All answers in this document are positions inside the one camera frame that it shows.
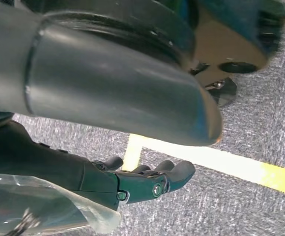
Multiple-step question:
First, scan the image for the clear plastic cover piece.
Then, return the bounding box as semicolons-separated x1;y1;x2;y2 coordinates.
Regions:
0;173;121;236

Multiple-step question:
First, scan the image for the dark robot lower body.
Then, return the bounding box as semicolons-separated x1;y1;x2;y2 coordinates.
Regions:
20;0;285;108

